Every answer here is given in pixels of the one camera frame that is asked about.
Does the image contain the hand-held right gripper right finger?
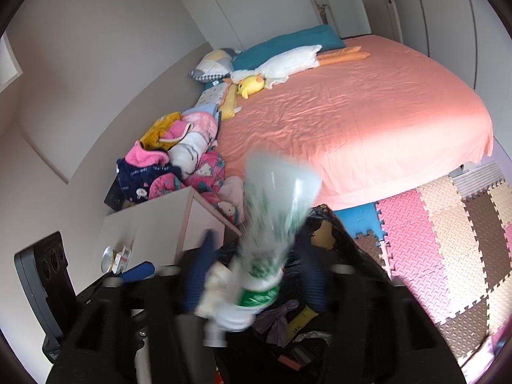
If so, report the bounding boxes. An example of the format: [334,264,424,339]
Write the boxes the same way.
[298,244,467,384]

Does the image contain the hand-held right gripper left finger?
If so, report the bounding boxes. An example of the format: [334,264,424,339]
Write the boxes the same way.
[46,230,217,384]

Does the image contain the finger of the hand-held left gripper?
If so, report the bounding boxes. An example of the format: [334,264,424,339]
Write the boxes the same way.
[120,261,156,284]

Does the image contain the white wrapper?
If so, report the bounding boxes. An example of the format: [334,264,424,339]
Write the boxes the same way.
[194,264,236,321]

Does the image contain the yellow paper packet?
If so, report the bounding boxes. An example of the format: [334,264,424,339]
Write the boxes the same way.
[290,305,318,331]

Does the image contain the black trash bag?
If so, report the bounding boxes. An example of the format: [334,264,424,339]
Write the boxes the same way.
[216,204,396,384]

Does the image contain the purple plastic bag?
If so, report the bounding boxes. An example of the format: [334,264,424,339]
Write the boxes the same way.
[252,302,299,347]

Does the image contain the clear bottle with green label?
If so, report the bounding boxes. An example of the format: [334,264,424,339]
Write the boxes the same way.
[216,150,323,332]

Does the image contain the small white red box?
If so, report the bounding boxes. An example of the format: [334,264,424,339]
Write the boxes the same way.
[112,246,132,275]

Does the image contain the beige bedside table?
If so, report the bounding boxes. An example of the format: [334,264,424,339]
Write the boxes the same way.
[90,186,243,281]

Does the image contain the brown cardboard piece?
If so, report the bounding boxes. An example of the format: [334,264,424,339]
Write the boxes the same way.
[310,220,337,249]

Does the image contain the pink cat print cushion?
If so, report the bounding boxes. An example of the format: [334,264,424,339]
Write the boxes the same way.
[216,176,246,225]

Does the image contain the pink floral quilt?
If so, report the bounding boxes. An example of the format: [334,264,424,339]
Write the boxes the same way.
[148,150,227,209]

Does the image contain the coloured foam floor mats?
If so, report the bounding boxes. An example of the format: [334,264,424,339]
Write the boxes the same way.
[334,162,512,369]

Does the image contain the pink fleece garment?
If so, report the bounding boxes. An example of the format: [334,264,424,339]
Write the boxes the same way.
[125,140,171,169]

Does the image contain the pink white blanket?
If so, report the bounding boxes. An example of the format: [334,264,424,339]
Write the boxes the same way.
[168,112,219,180]

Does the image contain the yellow plush garment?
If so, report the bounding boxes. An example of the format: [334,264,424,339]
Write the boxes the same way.
[139,112,182,148]

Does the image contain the bed with pink sheet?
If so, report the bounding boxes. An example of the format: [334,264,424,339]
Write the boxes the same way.
[216,34,494,211]

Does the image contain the yellow patterned cloth strip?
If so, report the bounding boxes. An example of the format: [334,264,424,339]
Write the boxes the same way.
[219,84,241,121]

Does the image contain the light blue pillow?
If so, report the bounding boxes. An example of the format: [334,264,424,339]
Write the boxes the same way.
[196,82,225,108]

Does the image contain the yellow duck plush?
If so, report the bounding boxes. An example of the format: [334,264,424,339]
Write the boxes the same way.
[236,75,266,100]

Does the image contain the checkered pillow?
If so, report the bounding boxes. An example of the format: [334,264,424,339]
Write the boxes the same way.
[189,48,243,83]

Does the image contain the white goose plush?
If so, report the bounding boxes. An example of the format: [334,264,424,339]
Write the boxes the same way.
[230,44,371,89]

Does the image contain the window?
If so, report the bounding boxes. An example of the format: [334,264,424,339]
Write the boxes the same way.
[0,32,25,89]

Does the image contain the teal pillow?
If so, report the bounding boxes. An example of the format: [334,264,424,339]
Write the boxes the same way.
[232,24,347,70]

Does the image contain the white room door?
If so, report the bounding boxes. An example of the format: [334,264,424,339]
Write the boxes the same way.
[316,0,374,36]

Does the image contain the white wardrobe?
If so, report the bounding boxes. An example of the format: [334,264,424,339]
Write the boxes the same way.
[384,0,512,100]

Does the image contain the black wall socket panel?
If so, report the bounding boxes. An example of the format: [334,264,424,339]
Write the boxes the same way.
[104,176,134,211]

